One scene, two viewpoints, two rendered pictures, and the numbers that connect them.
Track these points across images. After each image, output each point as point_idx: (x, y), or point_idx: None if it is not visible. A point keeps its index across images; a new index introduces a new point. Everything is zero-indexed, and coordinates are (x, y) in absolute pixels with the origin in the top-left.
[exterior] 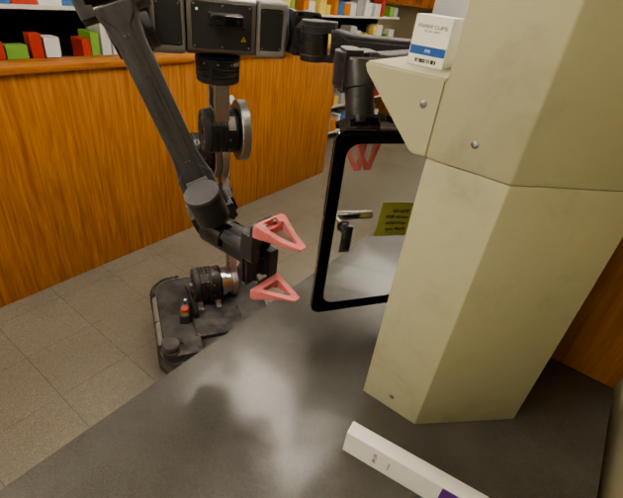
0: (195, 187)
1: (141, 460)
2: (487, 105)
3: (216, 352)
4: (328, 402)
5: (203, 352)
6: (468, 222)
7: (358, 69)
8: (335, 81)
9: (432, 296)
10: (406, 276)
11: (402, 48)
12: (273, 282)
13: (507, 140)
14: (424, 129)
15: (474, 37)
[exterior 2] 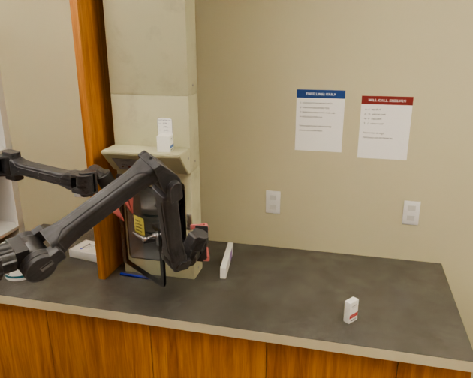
0: (198, 235)
1: (268, 314)
2: (194, 149)
3: (203, 319)
4: (207, 285)
5: (206, 322)
6: (197, 182)
7: (112, 175)
8: (91, 191)
9: (197, 214)
10: (194, 214)
11: None
12: None
13: (197, 155)
14: (189, 165)
15: (191, 135)
